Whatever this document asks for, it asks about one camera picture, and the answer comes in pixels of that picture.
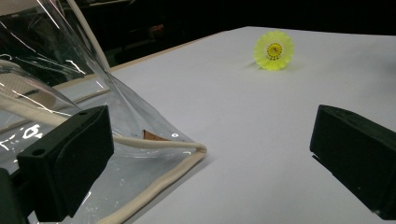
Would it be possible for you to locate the yellow shuttlecock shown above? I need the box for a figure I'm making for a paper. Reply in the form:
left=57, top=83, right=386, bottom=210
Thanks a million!
left=252, top=30, right=295, bottom=72

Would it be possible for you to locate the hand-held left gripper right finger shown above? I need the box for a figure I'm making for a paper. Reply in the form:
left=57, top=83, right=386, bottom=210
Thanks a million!
left=309, top=104, right=396, bottom=221

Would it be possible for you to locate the clear plastic bag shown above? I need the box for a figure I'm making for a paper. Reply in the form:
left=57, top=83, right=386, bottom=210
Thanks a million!
left=0, top=0, right=208, bottom=224

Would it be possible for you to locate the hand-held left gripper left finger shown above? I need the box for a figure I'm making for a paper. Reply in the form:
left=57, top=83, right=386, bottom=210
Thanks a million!
left=16, top=105, right=115, bottom=223

